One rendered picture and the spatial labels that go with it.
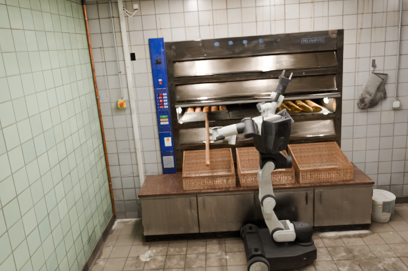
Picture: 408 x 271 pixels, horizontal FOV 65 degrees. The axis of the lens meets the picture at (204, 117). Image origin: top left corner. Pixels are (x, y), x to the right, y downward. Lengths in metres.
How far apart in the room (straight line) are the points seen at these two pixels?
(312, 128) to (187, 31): 1.79
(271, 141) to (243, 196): 0.92
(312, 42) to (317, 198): 1.66
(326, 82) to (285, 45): 0.63
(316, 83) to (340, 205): 1.33
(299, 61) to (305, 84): 0.28
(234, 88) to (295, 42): 0.82
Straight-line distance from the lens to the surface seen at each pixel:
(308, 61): 3.76
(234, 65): 3.62
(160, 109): 3.69
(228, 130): 2.70
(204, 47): 3.61
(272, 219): 3.18
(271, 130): 2.70
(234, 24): 3.61
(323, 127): 3.95
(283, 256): 3.19
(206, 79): 3.63
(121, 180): 4.09
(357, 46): 3.94
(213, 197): 3.43
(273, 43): 3.68
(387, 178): 4.46
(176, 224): 3.60
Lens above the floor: 2.07
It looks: 13 degrees down
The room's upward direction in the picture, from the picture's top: 4 degrees counter-clockwise
